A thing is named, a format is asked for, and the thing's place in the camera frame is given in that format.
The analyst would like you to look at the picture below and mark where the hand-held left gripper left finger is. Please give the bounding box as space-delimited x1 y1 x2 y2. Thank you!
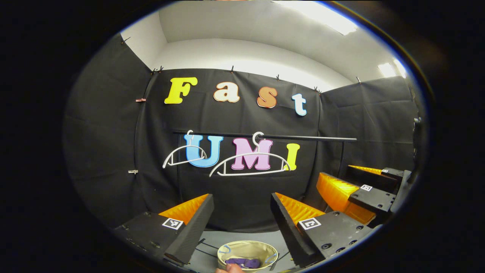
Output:
114 193 215 266

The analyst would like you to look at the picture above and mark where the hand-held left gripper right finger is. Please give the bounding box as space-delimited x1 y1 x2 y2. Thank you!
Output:
270 192 379 268

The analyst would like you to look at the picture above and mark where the beige laundry hamper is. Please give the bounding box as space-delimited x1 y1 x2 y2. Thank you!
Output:
217 240 279 272

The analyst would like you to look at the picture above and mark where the purple shirt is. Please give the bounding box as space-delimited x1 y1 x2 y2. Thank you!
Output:
225 258 261 269

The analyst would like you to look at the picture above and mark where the large white clothes hanger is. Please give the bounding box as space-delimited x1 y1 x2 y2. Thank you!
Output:
209 132 291 177

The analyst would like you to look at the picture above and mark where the black clothes rack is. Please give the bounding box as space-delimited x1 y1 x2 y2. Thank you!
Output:
172 130 357 177

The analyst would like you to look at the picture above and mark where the small white clothes hanger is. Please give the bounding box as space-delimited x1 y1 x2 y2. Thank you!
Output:
162 130 208 169

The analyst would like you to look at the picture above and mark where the small ceiling light panel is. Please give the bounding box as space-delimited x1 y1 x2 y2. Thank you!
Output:
378 59 408 78

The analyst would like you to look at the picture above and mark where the black backdrop cloth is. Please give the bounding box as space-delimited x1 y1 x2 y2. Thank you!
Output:
63 33 421 234

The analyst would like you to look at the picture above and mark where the row of black backdrop clips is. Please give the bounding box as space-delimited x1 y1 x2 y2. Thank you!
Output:
121 36 362 94

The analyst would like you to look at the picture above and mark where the black floor cable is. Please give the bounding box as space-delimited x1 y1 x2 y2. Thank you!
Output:
194 238 219 259
270 250 291 271

